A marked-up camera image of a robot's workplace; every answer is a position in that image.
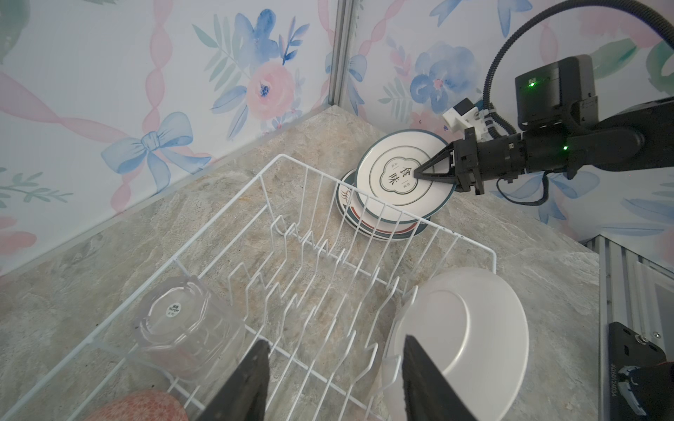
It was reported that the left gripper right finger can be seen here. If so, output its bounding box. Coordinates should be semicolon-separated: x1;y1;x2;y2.
402;335;477;421

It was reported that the aluminium front rail frame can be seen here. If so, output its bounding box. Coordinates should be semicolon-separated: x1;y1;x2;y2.
587;236;673;420

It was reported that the white wire dish rack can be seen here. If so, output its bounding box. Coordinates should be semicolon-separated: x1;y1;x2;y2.
1;156;497;420

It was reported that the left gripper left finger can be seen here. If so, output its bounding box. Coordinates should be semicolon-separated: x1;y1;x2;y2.
198;340;270;421

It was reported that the green rimmed white plate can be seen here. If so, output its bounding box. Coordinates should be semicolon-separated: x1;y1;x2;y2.
335;169;371;234

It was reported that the black corrugated cable conduit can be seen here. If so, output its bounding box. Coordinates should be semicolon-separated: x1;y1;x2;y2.
481;0;674;138

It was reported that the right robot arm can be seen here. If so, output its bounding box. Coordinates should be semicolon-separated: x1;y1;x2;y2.
414;54;673;195

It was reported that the left aluminium corner post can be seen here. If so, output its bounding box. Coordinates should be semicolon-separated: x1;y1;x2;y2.
326;0;355;106

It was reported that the green red rimmed plate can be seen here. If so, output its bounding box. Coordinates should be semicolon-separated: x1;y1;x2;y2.
353;198;428;241

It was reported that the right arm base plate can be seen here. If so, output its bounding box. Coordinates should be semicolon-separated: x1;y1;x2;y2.
608;322;673;420

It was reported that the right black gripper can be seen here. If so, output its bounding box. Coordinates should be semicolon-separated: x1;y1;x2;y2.
414;129;526;195

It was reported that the clear drinking glass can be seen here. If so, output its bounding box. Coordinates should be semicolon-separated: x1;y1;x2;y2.
133;275;246;386

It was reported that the pink patterned bowl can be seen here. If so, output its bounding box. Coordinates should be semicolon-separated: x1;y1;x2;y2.
86;389;189;421

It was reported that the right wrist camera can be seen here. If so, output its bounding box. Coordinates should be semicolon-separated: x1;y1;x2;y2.
442;98;491;141

